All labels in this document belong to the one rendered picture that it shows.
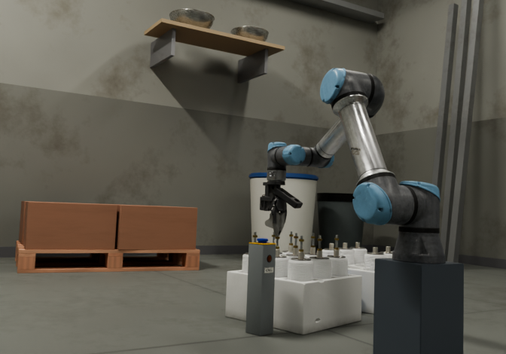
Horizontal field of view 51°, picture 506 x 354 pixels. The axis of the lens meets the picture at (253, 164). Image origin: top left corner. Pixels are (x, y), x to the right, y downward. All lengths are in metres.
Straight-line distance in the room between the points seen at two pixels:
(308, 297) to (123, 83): 3.12
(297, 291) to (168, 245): 1.79
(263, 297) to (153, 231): 1.79
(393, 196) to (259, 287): 0.62
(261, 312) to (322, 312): 0.26
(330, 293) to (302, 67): 3.79
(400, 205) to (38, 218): 2.43
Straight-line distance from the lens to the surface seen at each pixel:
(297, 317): 1.95
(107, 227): 3.51
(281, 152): 1.99
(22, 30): 4.57
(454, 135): 4.89
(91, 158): 4.48
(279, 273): 2.05
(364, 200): 1.52
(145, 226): 3.55
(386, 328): 1.65
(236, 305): 2.15
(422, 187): 1.60
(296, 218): 4.30
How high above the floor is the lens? 0.44
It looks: 5 degrees up
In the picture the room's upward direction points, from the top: 2 degrees clockwise
